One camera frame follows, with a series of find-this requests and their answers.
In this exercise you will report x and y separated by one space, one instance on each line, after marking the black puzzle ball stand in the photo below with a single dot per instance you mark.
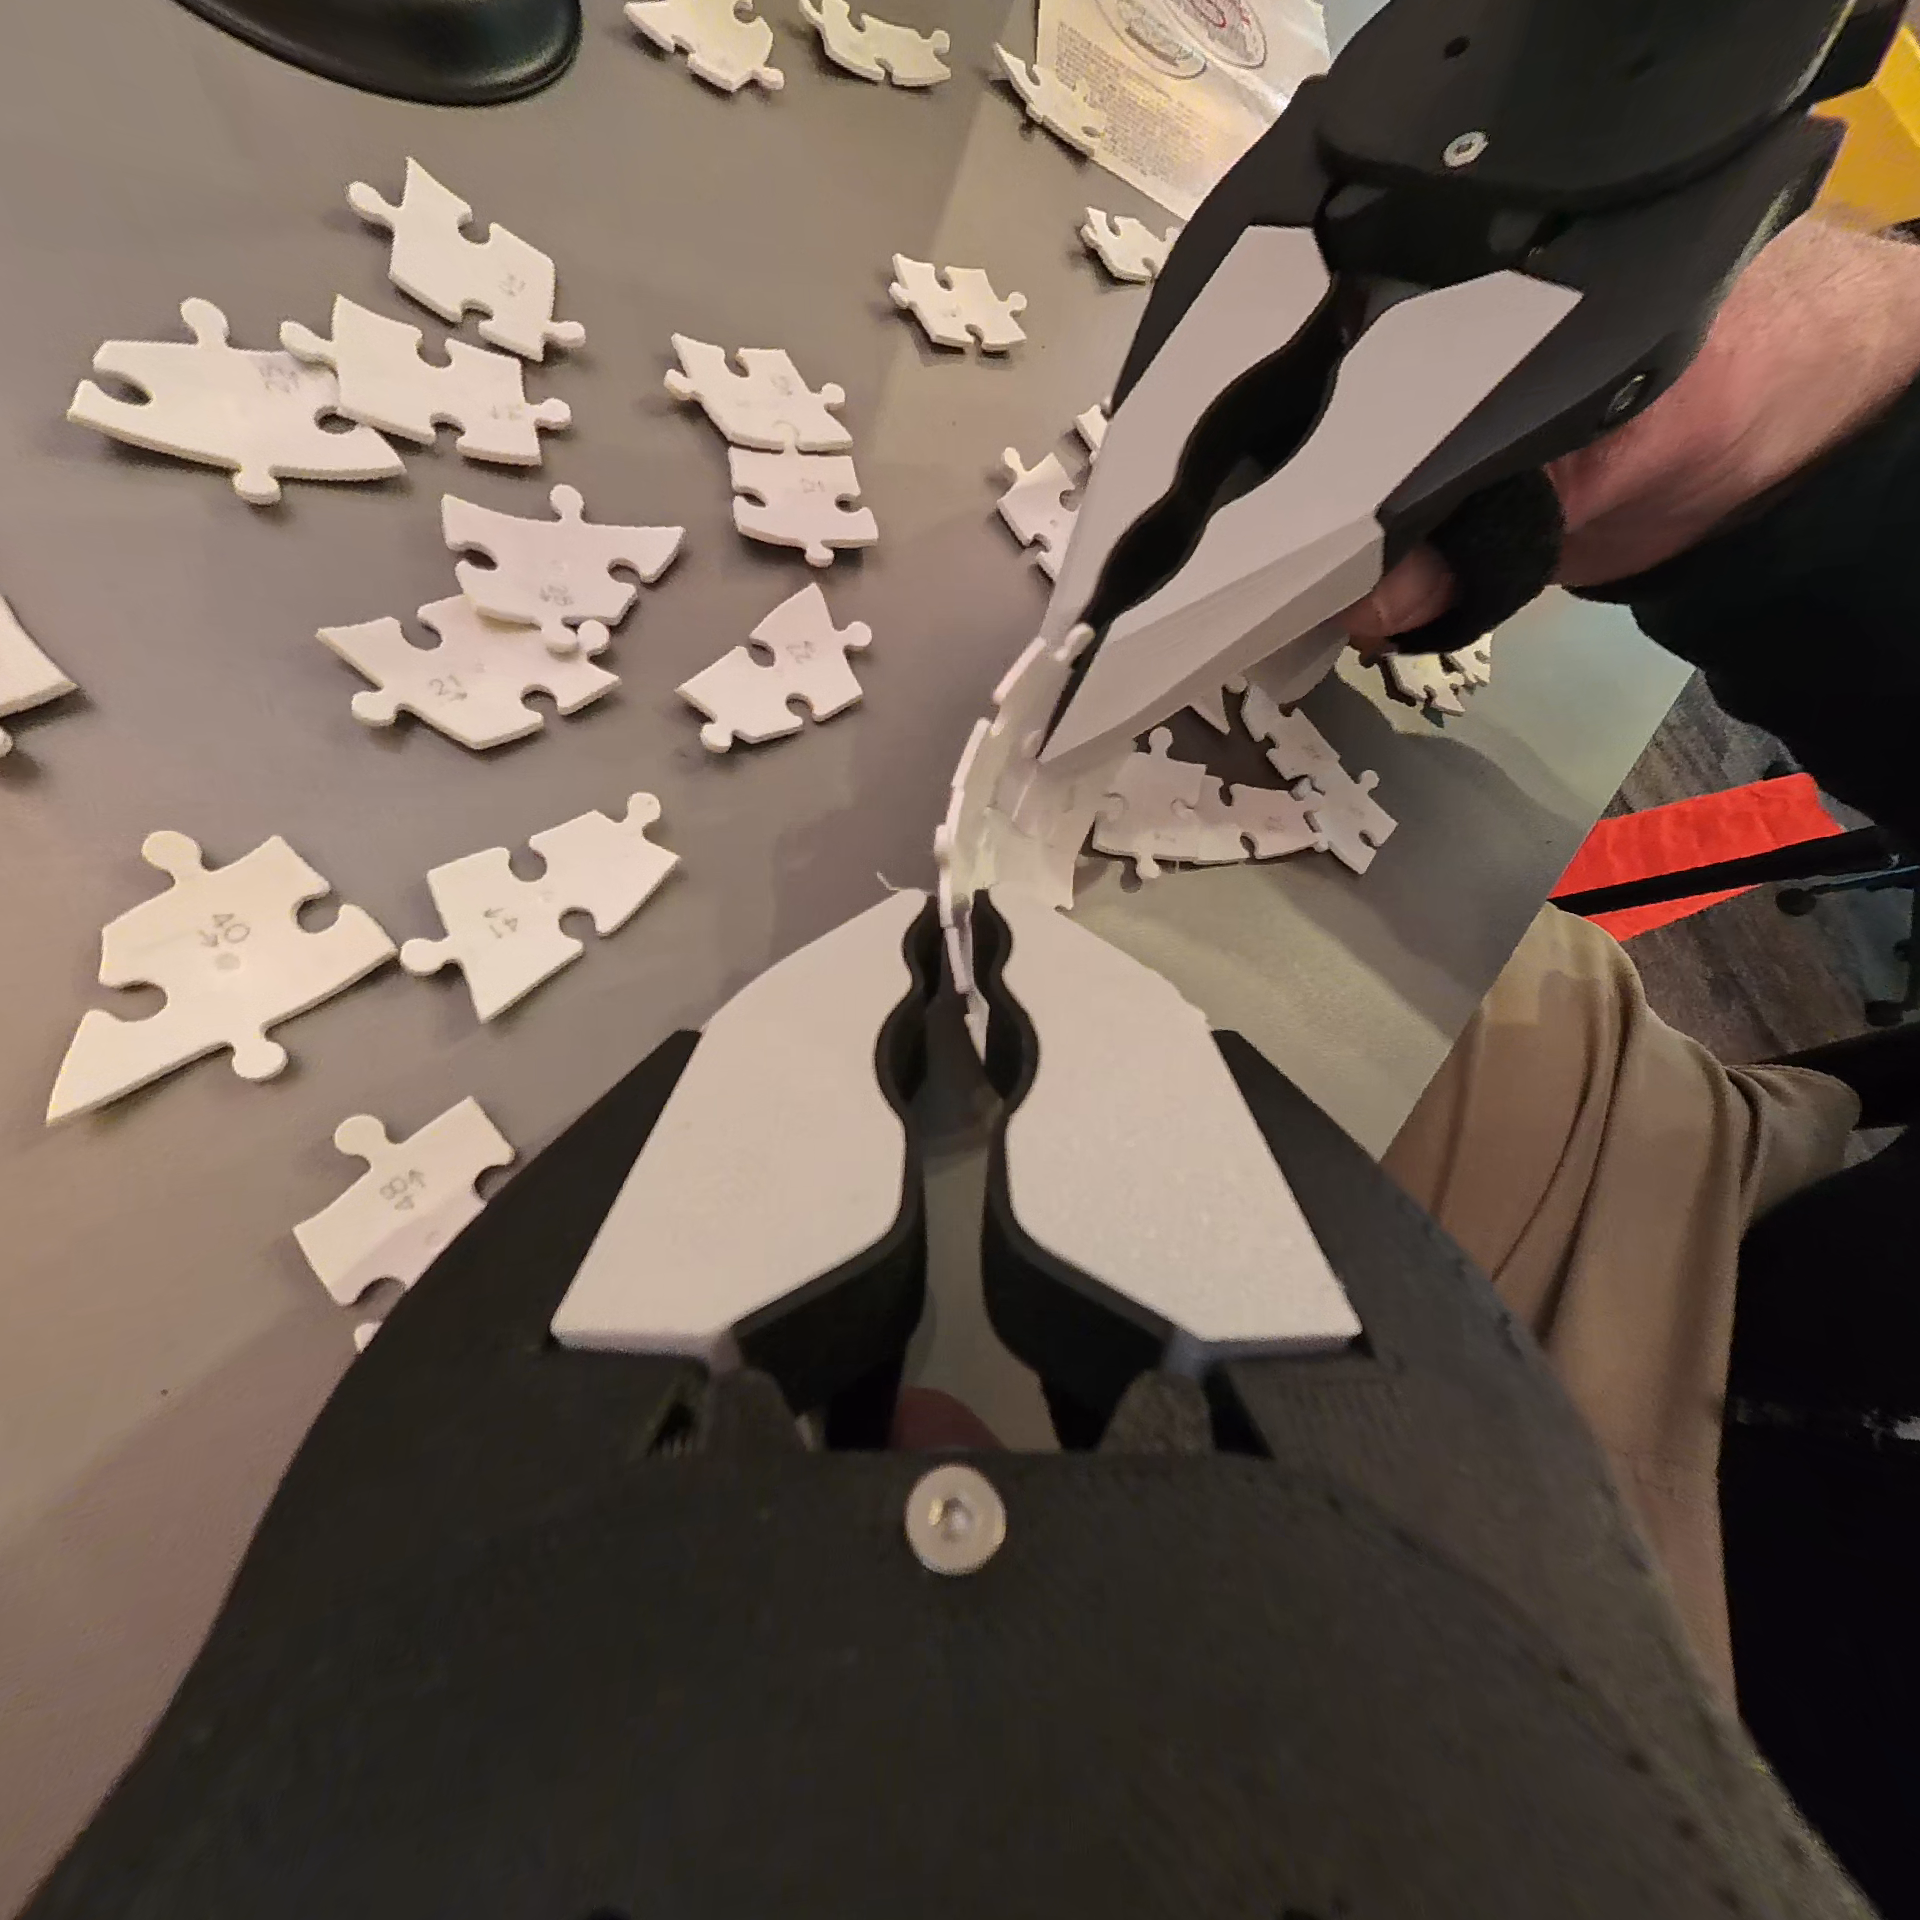
421 46

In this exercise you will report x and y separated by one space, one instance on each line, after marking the joined puzzle ball section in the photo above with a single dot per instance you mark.
998 796

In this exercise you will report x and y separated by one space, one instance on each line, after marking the white puzzle pieces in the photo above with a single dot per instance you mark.
465 255

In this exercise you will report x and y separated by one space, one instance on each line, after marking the small joined puzzle strip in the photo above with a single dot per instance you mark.
1202 812

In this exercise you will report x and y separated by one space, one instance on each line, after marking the person's right hand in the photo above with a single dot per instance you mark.
1770 406

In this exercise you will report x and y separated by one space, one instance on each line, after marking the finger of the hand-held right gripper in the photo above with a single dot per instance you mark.
1351 465
1202 359

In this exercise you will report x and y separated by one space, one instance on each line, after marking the person's tan trousers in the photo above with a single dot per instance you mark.
1589 1169

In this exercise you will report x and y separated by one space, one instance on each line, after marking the person's right forearm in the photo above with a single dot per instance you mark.
1830 629

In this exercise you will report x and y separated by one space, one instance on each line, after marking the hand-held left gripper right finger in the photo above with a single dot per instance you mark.
1170 1169

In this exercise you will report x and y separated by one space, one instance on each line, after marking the orange fabric item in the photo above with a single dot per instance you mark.
1679 847

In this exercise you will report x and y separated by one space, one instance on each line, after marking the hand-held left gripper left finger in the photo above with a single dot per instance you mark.
734 1169

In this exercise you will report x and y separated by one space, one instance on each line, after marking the yellow plastic bin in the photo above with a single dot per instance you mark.
1883 151

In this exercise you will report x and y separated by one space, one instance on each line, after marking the printed instruction sheet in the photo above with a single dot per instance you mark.
1184 122

